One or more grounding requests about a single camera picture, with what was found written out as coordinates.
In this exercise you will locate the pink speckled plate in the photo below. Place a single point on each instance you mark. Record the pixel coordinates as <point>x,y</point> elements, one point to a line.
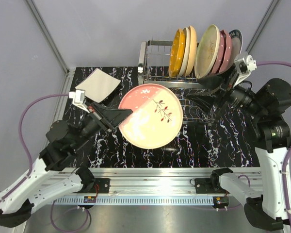
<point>156,119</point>

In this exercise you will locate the cream bordered plate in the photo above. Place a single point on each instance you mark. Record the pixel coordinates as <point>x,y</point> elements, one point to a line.
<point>207,51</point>

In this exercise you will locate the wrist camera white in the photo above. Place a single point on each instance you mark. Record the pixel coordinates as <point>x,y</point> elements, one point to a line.
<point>78,99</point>
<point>244,64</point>

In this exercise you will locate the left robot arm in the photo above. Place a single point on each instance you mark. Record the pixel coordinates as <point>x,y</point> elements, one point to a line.
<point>18,203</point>

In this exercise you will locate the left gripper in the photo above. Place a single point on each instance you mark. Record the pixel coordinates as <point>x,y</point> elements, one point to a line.
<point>116,116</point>

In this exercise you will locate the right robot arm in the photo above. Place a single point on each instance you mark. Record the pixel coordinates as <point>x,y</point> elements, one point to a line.
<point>270,209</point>

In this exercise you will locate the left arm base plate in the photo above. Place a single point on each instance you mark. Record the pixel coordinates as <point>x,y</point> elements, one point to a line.
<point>102,185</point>

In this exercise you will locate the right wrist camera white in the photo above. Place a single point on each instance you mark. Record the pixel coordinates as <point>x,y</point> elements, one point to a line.
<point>244,64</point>

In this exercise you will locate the yellow dotted plate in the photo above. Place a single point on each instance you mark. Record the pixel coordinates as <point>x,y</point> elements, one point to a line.
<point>177,53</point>

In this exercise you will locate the grey green-rimmed plate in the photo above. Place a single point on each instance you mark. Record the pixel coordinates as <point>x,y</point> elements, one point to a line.
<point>237,44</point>

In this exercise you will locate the pink dotted plate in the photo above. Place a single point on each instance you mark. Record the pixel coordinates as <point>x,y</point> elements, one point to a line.
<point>224,53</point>

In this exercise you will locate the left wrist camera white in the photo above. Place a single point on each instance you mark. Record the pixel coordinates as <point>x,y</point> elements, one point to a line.
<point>78,99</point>

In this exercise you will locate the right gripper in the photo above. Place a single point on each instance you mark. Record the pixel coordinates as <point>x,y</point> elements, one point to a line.
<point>225,83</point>

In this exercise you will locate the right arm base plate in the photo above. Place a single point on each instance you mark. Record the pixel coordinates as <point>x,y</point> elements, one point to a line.
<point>204,186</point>

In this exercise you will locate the stainless steel dish rack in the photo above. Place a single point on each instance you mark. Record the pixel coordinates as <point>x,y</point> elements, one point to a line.
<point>153,68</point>

